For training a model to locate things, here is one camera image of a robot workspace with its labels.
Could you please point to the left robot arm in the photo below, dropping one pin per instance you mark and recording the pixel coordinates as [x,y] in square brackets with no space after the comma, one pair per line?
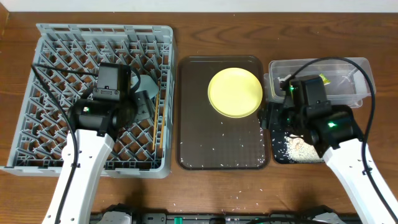
[114,103]

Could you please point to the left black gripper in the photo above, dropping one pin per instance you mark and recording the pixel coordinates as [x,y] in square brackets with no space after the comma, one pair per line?
[144,106]

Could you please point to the green orange snack wrapper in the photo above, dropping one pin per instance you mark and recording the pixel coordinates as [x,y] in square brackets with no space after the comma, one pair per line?
[324,79]

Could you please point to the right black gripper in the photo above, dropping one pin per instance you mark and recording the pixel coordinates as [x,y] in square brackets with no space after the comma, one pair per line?
[268,120]

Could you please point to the yellow round plate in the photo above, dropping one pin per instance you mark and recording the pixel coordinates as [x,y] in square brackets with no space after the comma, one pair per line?
[235,92]

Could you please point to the dark brown serving tray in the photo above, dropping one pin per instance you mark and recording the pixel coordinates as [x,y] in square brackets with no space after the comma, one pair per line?
[207,140]

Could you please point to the white round bowl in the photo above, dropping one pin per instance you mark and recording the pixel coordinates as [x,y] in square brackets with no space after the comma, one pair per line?
[144,83]

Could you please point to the pile of rice waste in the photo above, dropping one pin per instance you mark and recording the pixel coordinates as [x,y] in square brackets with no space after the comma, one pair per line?
[293,150]

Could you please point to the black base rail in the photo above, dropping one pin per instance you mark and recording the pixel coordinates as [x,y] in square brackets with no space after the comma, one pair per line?
[161,218]

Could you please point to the grey plastic dishwasher rack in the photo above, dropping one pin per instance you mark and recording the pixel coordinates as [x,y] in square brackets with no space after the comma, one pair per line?
[69,55]

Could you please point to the clear plastic waste bin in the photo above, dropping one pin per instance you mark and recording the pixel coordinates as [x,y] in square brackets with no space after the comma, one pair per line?
[347,85]

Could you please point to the white tissue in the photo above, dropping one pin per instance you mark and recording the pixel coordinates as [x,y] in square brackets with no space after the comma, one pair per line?
[283,81]

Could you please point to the black plastic waste tray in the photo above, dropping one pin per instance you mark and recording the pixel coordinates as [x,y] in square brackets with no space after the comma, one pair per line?
[303,134]

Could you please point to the wooden chopstick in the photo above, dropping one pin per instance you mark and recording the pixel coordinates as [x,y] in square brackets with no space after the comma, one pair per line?
[163,123]
[155,120]

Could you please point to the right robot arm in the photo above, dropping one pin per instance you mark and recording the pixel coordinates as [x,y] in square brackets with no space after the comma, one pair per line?
[351,163]

